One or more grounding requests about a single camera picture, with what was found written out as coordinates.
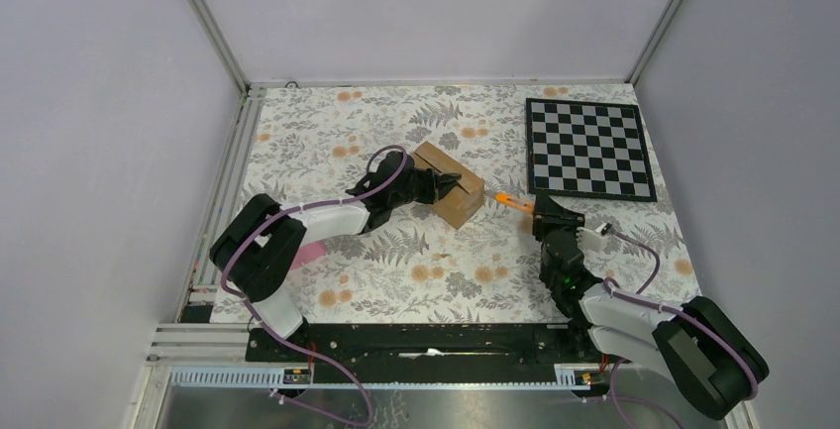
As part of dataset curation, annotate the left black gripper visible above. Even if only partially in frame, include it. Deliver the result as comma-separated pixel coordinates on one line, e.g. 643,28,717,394
389,167,461,209

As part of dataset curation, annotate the floral patterned table mat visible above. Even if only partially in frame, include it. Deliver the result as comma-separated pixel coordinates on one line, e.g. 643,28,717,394
208,83,711,325

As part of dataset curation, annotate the brown cardboard express box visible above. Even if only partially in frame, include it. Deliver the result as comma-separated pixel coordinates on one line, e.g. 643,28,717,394
411,142,485,230

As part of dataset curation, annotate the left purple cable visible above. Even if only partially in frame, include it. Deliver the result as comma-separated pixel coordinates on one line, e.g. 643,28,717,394
220,145,409,427

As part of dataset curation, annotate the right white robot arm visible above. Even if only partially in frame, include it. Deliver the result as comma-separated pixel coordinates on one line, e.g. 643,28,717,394
524,195,770,420

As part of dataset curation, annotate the pink plastic bag package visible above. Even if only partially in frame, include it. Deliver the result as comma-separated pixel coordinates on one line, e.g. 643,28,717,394
289,241,326,270

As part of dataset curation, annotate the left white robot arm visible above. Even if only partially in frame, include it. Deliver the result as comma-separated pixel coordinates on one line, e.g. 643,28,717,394
209,146,461,361

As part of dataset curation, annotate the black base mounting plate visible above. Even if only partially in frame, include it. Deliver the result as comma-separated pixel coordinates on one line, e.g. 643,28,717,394
245,323,617,379

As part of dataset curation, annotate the grey slotted cable duct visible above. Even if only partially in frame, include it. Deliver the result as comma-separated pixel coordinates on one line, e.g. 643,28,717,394
169,365,590,391

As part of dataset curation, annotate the black white chessboard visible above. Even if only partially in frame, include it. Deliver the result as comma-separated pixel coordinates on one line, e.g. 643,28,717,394
524,98,658,202

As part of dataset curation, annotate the orange black utility knife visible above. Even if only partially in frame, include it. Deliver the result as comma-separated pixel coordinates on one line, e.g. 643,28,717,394
489,192,535,215

